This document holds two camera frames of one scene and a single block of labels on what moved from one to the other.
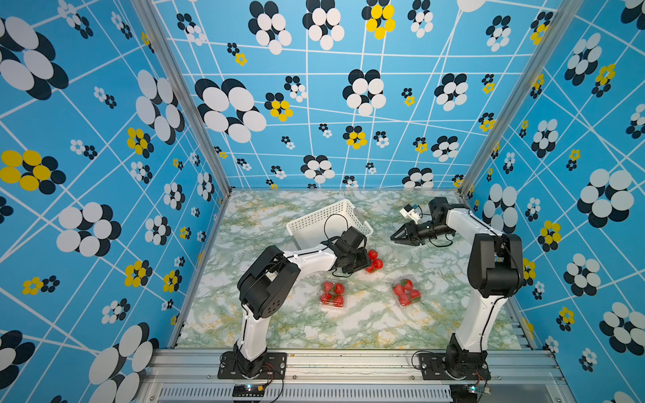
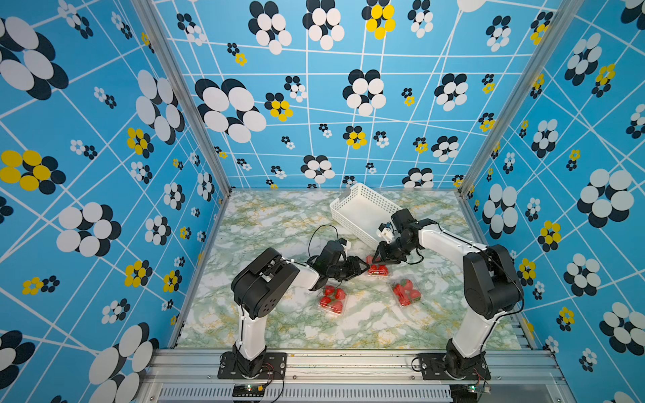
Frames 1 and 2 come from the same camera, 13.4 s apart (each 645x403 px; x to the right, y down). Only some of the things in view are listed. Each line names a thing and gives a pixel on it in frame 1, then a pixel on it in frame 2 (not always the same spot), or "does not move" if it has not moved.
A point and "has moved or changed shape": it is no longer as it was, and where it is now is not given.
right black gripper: [407, 240] → [385, 257]
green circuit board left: [248, 390] does not move
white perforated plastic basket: [327, 224] → [363, 210]
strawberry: [398, 290] does not move
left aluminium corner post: [192, 102] does not move
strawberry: [338, 300] has moved or changed shape
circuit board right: [467, 393] does not move
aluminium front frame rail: [353, 376] does not move
